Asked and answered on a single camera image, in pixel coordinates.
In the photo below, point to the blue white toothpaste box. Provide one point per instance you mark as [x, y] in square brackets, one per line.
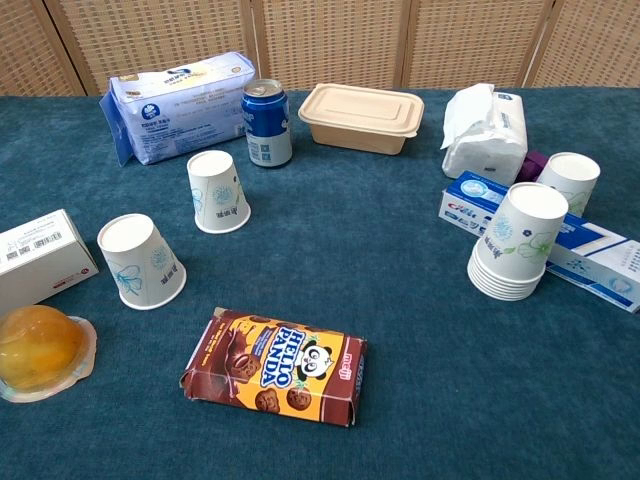
[590, 255]

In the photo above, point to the beige lidded lunch box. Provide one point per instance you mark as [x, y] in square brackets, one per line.
[360, 110]

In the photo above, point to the blue drink can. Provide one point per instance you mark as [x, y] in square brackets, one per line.
[267, 125]

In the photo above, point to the white cardboard box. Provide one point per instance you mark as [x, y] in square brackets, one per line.
[40, 255]

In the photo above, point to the small purple block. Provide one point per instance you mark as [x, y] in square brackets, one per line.
[531, 167]

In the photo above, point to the wooden rattan folding screen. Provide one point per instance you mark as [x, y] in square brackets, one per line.
[325, 40]

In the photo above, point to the brown Hello Panda box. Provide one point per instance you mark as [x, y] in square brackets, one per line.
[280, 370]

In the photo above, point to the white paper cup blue flower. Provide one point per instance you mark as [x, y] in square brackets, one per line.
[140, 260]
[215, 190]

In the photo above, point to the blue white tissue pack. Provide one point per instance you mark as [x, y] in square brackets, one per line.
[175, 120]

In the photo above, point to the white paper cup green flower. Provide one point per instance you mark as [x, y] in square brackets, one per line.
[570, 177]

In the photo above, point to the white opened tissue pack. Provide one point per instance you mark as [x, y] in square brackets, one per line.
[485, 145]

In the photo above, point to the orange bun in wrapper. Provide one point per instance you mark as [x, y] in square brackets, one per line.
[35, 350]

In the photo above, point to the stack of white paper cups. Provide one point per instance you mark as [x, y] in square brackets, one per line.
[520, 240]

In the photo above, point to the blue table cloth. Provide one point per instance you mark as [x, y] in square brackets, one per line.
[320, 250]

